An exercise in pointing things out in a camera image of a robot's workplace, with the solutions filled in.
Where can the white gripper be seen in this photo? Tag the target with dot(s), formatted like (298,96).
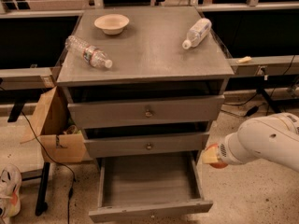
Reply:
(223,152)

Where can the red apple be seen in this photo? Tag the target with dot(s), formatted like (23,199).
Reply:
(220,164)

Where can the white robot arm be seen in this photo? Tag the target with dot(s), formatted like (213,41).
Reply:
(274,138)

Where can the grey middle drawer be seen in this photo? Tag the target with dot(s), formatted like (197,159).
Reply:
(145,144)

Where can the grey open bottom drawer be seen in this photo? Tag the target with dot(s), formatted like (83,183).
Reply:
(156,185)

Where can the grey wooden drawer cabinet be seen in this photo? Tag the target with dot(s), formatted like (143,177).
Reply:
(149,62)

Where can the grey top drawer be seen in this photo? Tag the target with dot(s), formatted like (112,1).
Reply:
(145,112)

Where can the black table leg at right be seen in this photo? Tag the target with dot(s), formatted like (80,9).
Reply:
(269,100)

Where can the black table leg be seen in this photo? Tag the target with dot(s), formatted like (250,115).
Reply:
(43,175)
(269,100)

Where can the small yellow foam piece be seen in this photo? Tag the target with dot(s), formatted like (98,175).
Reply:
(244,59)

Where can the clear bottle with white label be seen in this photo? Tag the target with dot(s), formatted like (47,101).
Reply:
(197,33)

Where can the brown cardboard box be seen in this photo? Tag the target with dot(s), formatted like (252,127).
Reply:
(49,123)

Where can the clear bottle with colourful label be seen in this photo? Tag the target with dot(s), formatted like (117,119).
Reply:
(90,54)

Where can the cream shallow bowl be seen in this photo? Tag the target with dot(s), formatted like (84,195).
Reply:
(111,24)

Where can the white sneaker with orange accents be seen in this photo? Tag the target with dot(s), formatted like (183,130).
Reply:
(10,184)

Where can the black power adapter with cable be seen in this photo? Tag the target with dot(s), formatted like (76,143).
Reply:
(246,110)

